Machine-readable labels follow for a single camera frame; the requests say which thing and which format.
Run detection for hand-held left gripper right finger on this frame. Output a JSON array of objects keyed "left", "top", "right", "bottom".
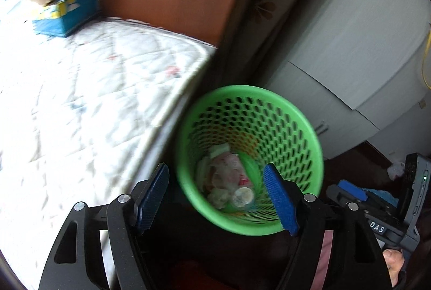
[{"left": 263, "top": 163, "right": 393, "bottom": 290}]

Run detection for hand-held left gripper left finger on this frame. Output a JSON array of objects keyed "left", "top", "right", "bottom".
[{"left": 39, "top": 162, "right": 170, "bottom": 290}]

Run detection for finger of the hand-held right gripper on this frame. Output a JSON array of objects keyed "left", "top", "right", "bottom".
[{"left": 338, "top": 180, "right": 369, "bottom": 202}]

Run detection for pink snack wrapper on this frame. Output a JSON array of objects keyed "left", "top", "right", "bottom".
[{"left": 212, "top": 155, "right": 251, "bottom": 186}]

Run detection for clear wrapper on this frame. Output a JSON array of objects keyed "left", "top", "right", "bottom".
[{"left": 206, "top": 189, "right": 230, "bottom": 209}]

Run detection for green plastic waste basket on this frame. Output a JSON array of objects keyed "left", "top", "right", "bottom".
[{"left": 174, "top": 85, "right": 324, "bottom": 237}]

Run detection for white and pink wrapper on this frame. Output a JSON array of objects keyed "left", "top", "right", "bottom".
[{"left": 208, "top": 143, "right": 232, "bottom": 159}]

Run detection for person's right hand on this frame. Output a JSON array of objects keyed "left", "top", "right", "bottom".
[{"left": 382, "top": 249, "right": 406, "bottom": 289}]

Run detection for blue cloth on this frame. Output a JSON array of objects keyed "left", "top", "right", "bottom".
[{"left": 362, "top": 187, "right": 399, "bottom": 206}]

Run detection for white crumpled tissue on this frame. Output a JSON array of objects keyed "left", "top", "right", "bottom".
[{"left": 387, "top": 161, "right": 405, "bottom": 180}]

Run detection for pink cloth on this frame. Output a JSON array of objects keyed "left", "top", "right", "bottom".
[{"left": 310, "top": 229, "right": 335, "bottom": 290}]

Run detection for white quilted mattress pad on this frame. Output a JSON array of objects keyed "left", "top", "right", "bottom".
[{"left": 0, "top": 0, "right": 218, "bottom": 277}]

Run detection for white cabinet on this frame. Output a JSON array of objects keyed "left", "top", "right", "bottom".
[{"left": 266, "top": 0, "right": 431, "bottom": 159}]

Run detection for dark floral curtain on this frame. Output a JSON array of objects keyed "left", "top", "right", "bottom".
[{"left": 219, "top": 0, "right": 337, "bottom": 89}]

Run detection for blue tissue box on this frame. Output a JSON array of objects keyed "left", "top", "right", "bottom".
[{"left": 32, "top": 0, "right": 102, "bottom": 38}]

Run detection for yellow cable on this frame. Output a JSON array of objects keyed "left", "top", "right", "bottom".
[{"left": 422, "top": 21, "right": 431, "bottom": 89}]

